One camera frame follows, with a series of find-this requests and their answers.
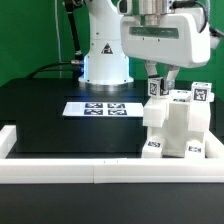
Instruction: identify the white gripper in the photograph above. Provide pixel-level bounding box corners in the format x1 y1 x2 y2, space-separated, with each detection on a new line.
121 8 210 90

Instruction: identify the white chair back frame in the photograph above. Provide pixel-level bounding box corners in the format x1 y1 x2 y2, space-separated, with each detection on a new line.
143 90 211 141

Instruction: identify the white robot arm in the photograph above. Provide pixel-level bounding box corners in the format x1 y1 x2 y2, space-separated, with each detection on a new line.
84 0 224 90

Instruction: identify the white marker sheet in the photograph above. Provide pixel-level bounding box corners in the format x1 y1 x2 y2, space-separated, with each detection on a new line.
62 102 143 117

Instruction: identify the white U-shaped fence frame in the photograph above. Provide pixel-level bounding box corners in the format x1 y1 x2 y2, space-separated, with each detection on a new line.
0 125 224 184

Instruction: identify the black camera pole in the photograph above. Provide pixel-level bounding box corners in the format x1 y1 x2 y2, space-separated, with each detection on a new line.
63 0 84 62

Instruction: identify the white cable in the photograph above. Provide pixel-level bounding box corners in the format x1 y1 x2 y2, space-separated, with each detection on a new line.
54 0 63 80

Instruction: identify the black cable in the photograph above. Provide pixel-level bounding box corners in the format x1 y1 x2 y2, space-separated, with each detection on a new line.
26 62 84 80

